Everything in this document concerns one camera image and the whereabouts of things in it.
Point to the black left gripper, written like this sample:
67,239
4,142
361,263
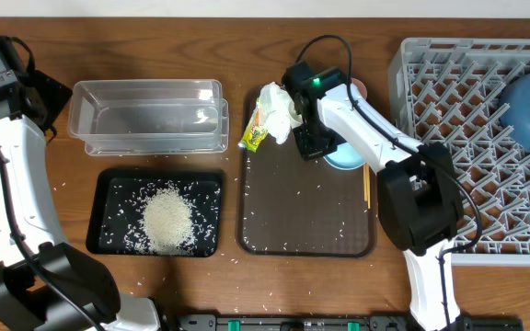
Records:
51,92

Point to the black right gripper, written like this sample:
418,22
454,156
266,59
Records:
308,149

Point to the pile of rice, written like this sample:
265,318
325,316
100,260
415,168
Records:
168,220

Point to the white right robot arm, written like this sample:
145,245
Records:
419,203

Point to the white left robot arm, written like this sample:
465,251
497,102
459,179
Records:
46,283

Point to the grey dishwasher rack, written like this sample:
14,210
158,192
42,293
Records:
448,91

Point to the cream cup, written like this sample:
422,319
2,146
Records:
295,118

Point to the crumpled white tissue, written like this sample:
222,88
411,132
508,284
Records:
274,102

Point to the pink cup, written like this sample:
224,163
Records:
361,87

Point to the yellow green snack wrapper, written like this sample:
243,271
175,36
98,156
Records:
255,132

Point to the light blue bowl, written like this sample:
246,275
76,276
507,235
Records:
345,158

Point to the wooden chopstick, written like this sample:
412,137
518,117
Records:
369,191
365,182

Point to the brown serving tray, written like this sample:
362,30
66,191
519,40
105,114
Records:
296,208

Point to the clear plastic bin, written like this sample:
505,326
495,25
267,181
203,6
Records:
90,98

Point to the black tray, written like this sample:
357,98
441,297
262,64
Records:
118,211

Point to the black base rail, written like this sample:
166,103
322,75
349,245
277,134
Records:
208,322

